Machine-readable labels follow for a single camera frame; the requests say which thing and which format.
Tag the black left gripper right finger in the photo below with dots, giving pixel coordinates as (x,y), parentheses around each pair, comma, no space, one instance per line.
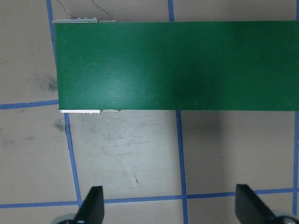
(250,209)

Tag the green conveyor belt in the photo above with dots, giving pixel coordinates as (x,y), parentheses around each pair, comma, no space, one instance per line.
(198,65)

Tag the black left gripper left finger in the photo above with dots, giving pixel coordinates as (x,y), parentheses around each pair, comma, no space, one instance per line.
(92,208)

